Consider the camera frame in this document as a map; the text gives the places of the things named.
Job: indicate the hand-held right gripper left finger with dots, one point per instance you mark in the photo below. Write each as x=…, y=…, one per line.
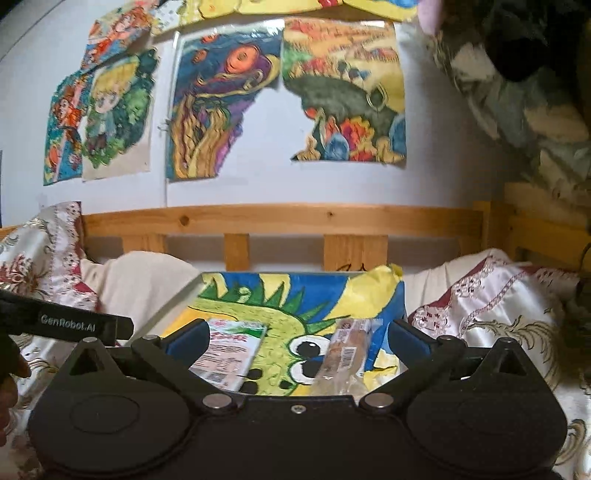
x=187, y=344

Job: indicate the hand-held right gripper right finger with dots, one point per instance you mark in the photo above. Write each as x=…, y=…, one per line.
x=411, y=344

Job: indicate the white snack packet red print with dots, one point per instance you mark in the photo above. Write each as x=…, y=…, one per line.
x=235, y=350

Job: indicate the clear bread stick packet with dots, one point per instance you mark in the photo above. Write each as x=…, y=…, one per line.
x=344, y=355

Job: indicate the dinosaur painted clear tray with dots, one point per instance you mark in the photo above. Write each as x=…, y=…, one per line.
x=277, y=300

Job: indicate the person's left hand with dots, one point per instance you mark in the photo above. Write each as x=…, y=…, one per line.
x=9, y=369

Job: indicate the white satin blanket red pattern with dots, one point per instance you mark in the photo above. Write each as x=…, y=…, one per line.
x=508, y=323

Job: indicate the camouflage cloth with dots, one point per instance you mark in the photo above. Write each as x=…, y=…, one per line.
x=508, y=106

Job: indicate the pink cloth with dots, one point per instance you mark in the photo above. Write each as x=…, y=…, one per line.
x=429, y=14

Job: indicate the wooden bed frame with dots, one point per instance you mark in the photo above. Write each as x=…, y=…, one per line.
x=277, y=219

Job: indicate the orange figure blue wall poster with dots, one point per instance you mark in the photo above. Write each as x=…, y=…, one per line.
x=62, y=138

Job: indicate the blond child wall poster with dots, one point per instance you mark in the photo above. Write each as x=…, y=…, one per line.
x=115, y=115

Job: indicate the purple swirl wall poster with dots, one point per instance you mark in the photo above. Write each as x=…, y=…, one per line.
x=217, y=101

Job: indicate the yellow landscape wall poster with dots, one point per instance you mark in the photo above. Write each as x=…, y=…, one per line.
x=341, y=60

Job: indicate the orange-haired cartoon wall poster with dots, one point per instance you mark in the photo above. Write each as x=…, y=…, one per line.
x=120, y=32

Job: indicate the yellow torn wall poster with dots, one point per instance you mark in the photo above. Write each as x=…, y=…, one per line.
x=286, y=7

